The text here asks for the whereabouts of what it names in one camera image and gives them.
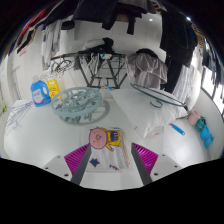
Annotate grey garment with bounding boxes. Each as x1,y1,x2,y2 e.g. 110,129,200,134
125,49,169,89

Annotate black folding drying rack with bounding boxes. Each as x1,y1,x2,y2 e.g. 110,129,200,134
49,49,129,90

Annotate pink bucket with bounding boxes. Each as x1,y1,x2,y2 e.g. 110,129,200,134
187,109,202,127

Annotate white pillow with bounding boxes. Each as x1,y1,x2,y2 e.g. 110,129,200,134
109,87,189,139

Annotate purple wire hanger pile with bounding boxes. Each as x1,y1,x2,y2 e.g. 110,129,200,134
3,99,34,136

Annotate green wire clothes hanger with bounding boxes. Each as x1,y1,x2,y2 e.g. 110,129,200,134
129,82,188,109

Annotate row of hanging clothes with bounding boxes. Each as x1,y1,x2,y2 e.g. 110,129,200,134
6,0,221,94

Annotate white cartoon print towel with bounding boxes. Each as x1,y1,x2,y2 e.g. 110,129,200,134
81,125,131,173

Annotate teal plastic items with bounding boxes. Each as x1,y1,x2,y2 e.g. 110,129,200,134
194,115,215,149

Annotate white cloth bundle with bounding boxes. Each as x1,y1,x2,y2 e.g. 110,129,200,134
82,38,106,51

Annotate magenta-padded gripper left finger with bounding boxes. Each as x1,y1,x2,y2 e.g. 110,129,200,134
42,143,93,186

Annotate round pale green peg hanger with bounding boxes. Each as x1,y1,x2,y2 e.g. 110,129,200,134
50,86,104,124

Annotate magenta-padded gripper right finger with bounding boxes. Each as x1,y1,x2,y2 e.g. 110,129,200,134
130,142,183,186

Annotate blue detergent bottle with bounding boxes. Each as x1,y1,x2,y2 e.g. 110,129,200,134
30,74,52,108

